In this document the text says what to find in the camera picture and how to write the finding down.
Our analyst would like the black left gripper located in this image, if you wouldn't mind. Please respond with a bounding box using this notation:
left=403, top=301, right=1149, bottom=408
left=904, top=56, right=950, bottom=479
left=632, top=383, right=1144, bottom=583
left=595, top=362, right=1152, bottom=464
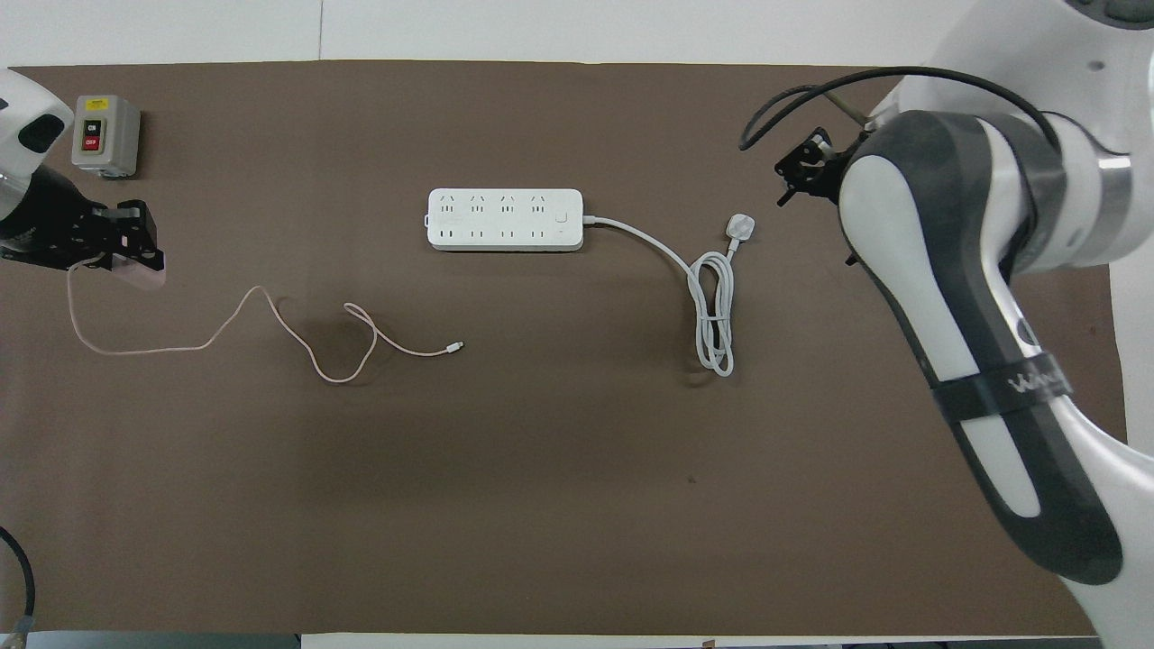
left=0, top=171, right=168, bottom=271

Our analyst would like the white power strip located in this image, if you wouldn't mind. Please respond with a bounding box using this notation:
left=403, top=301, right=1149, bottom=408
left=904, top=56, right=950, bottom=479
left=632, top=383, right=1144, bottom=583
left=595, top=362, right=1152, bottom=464
left=426, top=187, right=585, bottom=253

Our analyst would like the pink charging cable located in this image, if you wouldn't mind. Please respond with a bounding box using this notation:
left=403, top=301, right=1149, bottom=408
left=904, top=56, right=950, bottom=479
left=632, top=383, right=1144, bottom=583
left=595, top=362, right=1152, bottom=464
left=68, top=261, right=465, bottom=386

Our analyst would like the brown table mat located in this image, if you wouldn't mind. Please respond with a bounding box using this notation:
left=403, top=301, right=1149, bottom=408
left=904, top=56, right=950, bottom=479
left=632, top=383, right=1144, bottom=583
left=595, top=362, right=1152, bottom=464
left=0, top=60, right=1150, bottom=635

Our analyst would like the white power cord with plug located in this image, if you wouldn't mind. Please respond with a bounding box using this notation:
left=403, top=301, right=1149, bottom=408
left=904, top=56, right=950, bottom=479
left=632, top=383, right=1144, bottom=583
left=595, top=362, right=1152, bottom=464
left=582, top=213, right=756, bottom=378

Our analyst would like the grey on-off switch box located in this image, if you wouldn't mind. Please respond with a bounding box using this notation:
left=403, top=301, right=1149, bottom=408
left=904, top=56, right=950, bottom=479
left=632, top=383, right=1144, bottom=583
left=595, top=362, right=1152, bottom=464
left=71, top=95, right=142, bottom=178

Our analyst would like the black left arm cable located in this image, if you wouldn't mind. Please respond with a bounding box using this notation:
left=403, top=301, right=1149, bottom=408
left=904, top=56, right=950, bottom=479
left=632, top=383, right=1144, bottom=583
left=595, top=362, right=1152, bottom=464
left=0, top=526, right=35, bottom=649

